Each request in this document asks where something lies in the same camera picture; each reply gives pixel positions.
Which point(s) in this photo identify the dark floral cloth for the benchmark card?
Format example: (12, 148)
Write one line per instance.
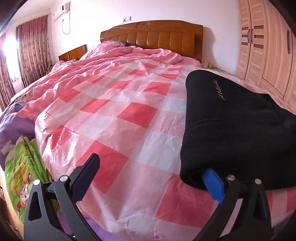
(57, 67)

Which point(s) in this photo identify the purple bed sheet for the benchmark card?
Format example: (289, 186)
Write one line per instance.
(16, 129)

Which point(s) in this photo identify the green cartoon printed cloth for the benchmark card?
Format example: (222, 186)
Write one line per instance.
(25, 176)

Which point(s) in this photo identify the pink quilt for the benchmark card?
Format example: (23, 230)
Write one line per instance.
(104, 62)

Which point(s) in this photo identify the small wooden headboard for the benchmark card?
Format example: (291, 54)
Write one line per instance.
(74, 52)

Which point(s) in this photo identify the black pants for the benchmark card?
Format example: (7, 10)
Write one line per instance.
(231, 129)

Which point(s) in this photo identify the light wooden wardrobe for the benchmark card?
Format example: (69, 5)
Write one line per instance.
(261, 46)

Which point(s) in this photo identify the large wooden headboard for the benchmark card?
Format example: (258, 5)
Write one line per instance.
(157, 39)

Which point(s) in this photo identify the white air conditioner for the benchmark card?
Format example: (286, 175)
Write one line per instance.
(61, 11)

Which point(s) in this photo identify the dark red curtain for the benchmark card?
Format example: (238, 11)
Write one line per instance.
(30, 51)

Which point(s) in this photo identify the purple pillow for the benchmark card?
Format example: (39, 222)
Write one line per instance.
(115, 43)

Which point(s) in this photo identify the pink checkered bed cover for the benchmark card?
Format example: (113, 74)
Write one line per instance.
(129, 139)

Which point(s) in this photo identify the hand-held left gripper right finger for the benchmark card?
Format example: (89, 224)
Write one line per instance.
(214, 185)

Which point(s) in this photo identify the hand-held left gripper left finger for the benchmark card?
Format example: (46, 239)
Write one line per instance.
(86, 176)

